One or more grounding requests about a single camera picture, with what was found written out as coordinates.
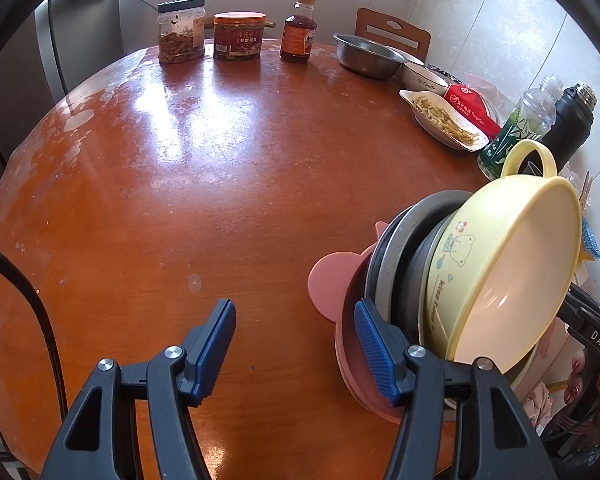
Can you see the yellow handled bowl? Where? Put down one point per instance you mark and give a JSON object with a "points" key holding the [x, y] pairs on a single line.
{"points": [[504, 263]]}

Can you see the wooden folding stand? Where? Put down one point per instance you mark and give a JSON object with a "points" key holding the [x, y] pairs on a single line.
{"points": [[585, 190]]}

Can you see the black thermos flask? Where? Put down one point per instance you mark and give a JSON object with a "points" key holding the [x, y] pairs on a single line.
{"points": [[574, 120]]}

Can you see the white ceramic bowl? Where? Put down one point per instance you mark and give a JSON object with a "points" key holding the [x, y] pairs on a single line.
{"points": [[418, 78]]}

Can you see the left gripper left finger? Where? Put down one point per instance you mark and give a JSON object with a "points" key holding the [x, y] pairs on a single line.
{"points": [[99, 438]]}

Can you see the grey refrigerator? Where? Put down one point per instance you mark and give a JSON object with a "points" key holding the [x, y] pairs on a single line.
{"points": [[59, 45]]}

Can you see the clear jar black lid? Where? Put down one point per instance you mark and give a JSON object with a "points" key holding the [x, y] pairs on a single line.
{"points": [[181, 30]]}

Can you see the wide-rim steel bowl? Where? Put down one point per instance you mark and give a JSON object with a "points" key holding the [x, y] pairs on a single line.
{"points": [[427, 213]]}

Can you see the pink bear plate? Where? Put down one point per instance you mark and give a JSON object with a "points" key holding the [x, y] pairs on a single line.
{"points": [[335, 284]]}

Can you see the yellow shell-shaped plate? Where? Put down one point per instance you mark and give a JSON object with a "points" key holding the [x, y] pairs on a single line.
{"points": [[526, 373]]}

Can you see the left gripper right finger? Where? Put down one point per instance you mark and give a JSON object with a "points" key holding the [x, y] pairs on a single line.
{"points": [[493, 436]]}

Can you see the green drink bottle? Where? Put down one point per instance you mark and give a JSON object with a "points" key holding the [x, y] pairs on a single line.
{"points": [[531, 119]]}

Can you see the steel pan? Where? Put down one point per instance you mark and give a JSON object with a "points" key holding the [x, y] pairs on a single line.
{"points": [[384, 262]]}

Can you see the blue and yellow basket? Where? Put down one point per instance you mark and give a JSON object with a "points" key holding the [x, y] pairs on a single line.
{"points": [[589, 250]]}

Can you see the white dish with food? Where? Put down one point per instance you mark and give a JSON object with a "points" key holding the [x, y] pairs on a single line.
{"points": [[443, 122]]}

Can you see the red lidded jar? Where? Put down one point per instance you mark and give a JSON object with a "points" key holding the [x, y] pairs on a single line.
{"points": [[237, 36]]}

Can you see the wooden chair back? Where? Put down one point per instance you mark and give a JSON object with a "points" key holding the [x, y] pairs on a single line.
{"points": [[392, 32]]}

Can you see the red tissue pack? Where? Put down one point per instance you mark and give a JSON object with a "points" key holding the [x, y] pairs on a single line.
{"points": [[471, 105]]}

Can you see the small steel bowl far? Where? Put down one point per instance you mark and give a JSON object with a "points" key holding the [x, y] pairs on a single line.
{"points": [[366, 57]]}

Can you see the brown sauce bottle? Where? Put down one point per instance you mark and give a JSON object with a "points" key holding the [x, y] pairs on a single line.
{"points": [[298, 33]]}

